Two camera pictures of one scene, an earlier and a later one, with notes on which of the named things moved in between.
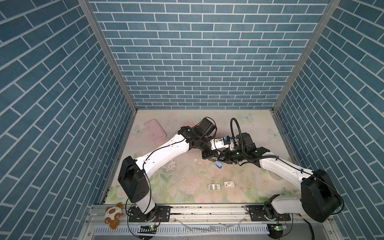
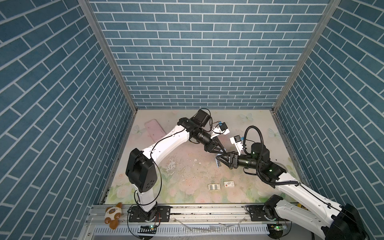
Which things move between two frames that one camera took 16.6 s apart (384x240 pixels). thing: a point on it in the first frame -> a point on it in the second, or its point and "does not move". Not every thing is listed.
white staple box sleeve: [229, 183] does not move
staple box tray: [214, 186] does not move
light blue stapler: [218, 164] does not move
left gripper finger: [208, 154] -> [214, 148]
